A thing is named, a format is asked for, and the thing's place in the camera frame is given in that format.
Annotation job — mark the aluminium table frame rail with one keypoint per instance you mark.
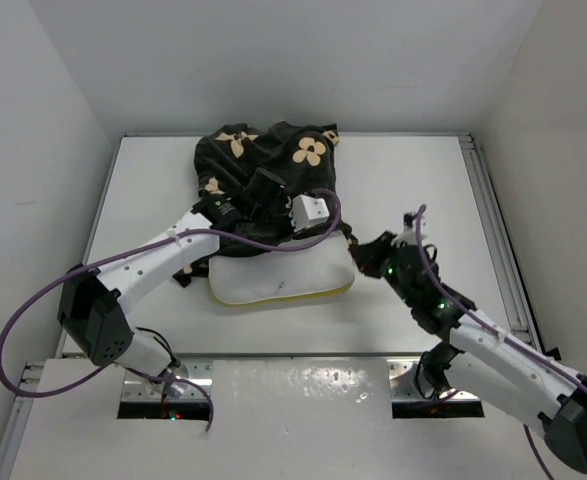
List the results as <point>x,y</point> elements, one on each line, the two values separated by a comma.
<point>519,315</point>

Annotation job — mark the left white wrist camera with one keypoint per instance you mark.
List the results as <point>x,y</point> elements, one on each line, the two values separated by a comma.
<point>307,212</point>

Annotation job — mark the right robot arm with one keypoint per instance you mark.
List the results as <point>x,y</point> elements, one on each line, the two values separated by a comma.
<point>477,356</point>

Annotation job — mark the white pillow with yellow edge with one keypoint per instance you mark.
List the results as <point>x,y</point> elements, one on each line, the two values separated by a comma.
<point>324,269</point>

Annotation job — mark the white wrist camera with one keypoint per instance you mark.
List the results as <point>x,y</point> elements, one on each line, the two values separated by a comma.
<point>414,229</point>
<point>307,212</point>

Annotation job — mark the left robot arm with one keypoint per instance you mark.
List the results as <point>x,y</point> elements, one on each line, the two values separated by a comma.
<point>95,301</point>

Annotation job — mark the metal base plate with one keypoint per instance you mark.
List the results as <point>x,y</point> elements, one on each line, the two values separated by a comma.
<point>402,373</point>
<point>173,383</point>

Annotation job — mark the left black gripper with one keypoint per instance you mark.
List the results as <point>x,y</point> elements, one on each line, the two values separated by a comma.
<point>280,206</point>

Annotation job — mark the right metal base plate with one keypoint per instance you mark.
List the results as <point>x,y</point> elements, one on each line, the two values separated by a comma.
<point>402,373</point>

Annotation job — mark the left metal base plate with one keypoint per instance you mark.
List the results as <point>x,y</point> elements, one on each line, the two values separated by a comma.
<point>173,383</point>

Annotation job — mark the black pillowcase with beige flowers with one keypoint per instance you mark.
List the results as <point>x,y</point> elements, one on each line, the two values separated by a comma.
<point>246,177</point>

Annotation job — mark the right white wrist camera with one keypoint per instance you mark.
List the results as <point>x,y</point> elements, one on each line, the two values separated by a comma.
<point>414,229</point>

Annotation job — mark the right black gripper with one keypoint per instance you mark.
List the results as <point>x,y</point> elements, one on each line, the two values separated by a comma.
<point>369,253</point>

